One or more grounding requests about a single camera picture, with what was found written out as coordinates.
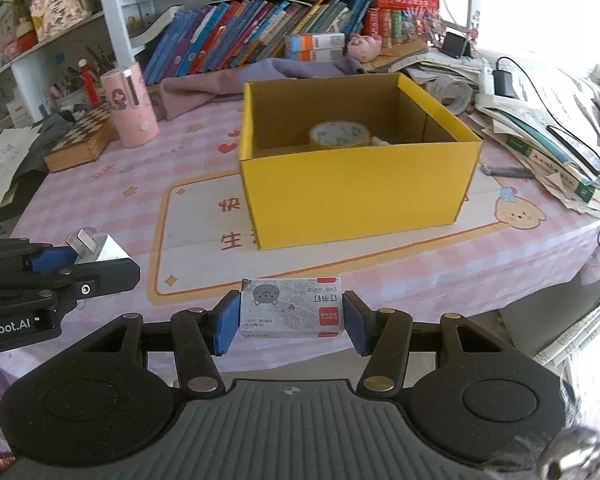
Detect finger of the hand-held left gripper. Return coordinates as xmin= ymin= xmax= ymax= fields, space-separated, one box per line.
xmin=0 ymin=238 xmax=81 ymax=286
xmin=0 ymin=258 xmax=142 ymax=313

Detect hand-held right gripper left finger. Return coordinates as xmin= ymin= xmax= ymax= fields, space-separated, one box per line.
xmin=65 ymin=291 xmax=241 ymax=395

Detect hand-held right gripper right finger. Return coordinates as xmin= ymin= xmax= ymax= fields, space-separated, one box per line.
xmin=342 ymin=291 xmax=523 ymax=396

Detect white charger plug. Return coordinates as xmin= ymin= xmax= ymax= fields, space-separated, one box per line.
xmin=66 ymin=228 xmax=131 ymax=264

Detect white staple box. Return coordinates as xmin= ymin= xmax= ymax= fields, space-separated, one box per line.
xmin=237 ymin=276 xmax=345 ymax=339

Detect yellow cardboard box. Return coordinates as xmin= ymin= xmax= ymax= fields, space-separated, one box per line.
xmin=238 ymin=72 xmax=484 ymax=252

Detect yellow tape roll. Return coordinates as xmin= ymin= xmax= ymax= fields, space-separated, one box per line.
xmin=308 ymin=121 xmax=372 ymax=150

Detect white paper sheet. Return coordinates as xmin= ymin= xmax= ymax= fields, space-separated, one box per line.
xmin=0 ymin=127 xmax=41 ymax=234

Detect dark cloth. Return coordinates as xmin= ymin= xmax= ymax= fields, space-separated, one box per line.
xmin=0 ymin=112 xmax=89 ymax=239

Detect wooden chessboard box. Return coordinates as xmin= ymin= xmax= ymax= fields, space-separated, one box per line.
xmin=44 ymin=105 xmax=119 ymax=174

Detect pink checkered tablecloth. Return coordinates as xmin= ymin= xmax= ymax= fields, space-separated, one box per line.
xmin=0 ymin=92 xmax=600 ymax=411

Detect pink cartoon tumbler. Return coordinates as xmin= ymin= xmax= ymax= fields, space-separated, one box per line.
xmin=100 ymin=62 xmax=160 ymax=150

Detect cup of pens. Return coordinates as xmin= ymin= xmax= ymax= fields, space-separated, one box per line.
xmin=50 ymin=47 xmax=116 ymax=111

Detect grey chair seat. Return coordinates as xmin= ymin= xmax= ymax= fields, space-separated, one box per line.
xmin=497 ymin=275 xmax=600 ymax=357

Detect purple cloth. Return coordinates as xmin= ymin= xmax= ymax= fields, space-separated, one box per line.
xmin=157 ymin=56 xmax=367 ymax=121

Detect red ornament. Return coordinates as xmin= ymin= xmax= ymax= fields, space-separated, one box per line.
xmin=2 ymin=17 xmax=39 ymax=59

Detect clear tape roll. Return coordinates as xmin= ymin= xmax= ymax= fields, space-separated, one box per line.
xmin=432 ymin=78 xmax=474 ymax=114

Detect white bookshelf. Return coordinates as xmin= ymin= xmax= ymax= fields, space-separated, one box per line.
xmin=0 ymin=0 xmax=481 ymax=131

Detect pink doll figurine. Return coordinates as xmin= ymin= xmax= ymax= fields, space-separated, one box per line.
xmin=30 ymin=0 xmax=94 ymax=41

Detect row of colourful books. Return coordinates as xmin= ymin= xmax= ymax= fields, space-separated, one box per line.
xmin=142 ymin=0 xmax=374 ymax=86

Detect orange and white carton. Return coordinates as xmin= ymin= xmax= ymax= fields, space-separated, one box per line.
xmin=285 ymin=33 xmax=346 ymax=53
xmin=286 ymin=49 xmax=345 ymax=64

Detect pink pig plush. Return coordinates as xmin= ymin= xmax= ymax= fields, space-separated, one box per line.
xmin=347 ymin=33 xmax=384 ymax=63

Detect black power adapter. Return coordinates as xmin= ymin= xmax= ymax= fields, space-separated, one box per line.
xmin=494 ymin=70 xmax=519 ymax=100

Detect black phone stand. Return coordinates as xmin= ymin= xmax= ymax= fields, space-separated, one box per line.
xmin=440 ymin=32 xmax=474 ymax=59

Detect red standing books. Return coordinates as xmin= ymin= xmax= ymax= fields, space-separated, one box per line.
xmin=364 ymin=8 xmax=406 ymax=51

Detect stack of papers and books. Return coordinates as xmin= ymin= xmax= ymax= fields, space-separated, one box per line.
xmin=495 ymin=55 xmax=600 ymax=267

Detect colourful acrylic figure stand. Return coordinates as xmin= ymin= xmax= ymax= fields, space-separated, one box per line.
xmin=402 ymin=7 xmax=444 ymax=46

